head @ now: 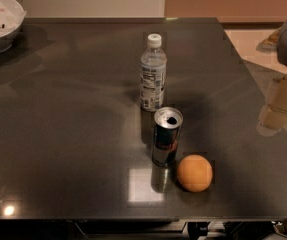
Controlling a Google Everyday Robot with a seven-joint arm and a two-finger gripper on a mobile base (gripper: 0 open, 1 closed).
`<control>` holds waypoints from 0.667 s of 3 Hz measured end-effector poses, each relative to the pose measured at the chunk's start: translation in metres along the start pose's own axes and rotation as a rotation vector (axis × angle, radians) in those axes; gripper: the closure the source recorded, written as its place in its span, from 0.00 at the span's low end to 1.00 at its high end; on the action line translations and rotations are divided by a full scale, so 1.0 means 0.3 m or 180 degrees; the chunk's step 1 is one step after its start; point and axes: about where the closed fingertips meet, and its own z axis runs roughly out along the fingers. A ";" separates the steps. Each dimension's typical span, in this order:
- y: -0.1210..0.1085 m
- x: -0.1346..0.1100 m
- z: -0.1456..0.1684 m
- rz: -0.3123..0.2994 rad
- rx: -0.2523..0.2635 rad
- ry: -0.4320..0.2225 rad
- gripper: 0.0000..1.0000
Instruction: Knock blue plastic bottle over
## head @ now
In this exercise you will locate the orange round fruit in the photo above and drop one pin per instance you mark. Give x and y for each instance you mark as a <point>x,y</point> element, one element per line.
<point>194,173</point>

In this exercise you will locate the silver blue energy drink can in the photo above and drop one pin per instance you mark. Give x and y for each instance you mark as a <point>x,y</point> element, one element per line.
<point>168,122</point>

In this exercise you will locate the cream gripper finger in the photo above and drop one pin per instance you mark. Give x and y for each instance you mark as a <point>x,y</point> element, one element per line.
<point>273,115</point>

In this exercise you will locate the clear plastic water bottle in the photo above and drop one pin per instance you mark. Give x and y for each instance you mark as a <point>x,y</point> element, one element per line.
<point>153,74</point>

